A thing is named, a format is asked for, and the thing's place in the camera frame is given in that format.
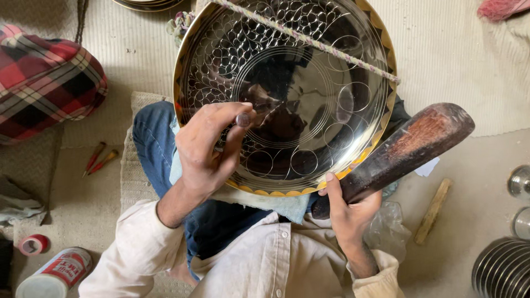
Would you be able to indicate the person's right hand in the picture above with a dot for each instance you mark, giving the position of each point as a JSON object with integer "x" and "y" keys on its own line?
{"x": 352, "y": 219}

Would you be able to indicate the person's left hand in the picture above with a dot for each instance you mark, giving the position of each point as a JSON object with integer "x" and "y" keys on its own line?
{"x": 201, "y": 153}

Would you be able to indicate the metal engraving punch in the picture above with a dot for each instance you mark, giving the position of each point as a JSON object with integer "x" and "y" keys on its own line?
{"x": 243, "y": 120}

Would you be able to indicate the dark wooden mallet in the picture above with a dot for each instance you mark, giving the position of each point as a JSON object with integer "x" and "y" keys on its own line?
{"x": 410, "y": 145}

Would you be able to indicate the clear plastic bag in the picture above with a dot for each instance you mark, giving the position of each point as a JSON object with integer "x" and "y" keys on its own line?
{"x": 387, "y": 231}

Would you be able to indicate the person's blue jeans leg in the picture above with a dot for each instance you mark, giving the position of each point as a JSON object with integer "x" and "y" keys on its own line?
{"x": 153, "y": 140}

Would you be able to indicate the light blue cloth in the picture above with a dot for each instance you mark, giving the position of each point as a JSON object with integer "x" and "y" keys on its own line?
{"x": 285, "y": 207}

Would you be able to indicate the short wooden stick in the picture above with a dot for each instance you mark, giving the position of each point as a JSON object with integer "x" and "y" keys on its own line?
{"x": 432, "y": 213}

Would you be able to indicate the white paper scrap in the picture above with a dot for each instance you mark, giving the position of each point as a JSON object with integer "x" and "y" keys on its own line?
{"x": 427, "y": 167}

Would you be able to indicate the large engraved brass plate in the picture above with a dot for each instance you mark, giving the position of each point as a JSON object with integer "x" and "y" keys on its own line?
{"x": 298, "y": 103}

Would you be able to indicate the person's cream shirt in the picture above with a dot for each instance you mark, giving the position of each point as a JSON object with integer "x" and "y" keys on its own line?
{"x": 248, "y": 265}

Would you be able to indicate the dark cloth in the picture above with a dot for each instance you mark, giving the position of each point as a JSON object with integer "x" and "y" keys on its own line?
{"x": 399, "y": 116}

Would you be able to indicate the person's bare foot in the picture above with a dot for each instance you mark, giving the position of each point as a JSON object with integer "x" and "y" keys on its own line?
{"x": 183, "y": 274}

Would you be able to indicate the stack of brass plates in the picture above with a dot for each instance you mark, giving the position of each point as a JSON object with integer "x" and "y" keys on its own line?
{"x": 149, "y": 3}

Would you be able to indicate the stack of steel plates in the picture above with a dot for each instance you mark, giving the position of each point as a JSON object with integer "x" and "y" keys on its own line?
{"x": 505, "y": 271}

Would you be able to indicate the red plaid cushion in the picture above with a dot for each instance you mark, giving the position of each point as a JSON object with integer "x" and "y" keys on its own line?
{"x": 45, "y": 82}

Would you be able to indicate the steel cup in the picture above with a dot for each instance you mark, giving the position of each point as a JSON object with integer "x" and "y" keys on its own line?
{"x": 522, "y": 223}
{"x": 521, "y": 182}

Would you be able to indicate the white can with red label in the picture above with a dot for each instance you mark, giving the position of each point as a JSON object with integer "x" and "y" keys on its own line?
{"x": 58, "y": 273}

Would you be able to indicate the grey crumpled cloth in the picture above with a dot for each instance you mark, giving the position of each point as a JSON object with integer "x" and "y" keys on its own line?
{"x": 18, "y": 205}

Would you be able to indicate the red tape roll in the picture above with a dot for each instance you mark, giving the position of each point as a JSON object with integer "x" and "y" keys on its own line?
{"x": 33, "y": 245}

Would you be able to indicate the black object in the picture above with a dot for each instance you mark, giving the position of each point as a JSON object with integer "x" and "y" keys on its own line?
{"x": 5, "y": 263}

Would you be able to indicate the pink tassel brush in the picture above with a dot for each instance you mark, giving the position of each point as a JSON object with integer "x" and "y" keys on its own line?
{"x": 497, "y": 9}

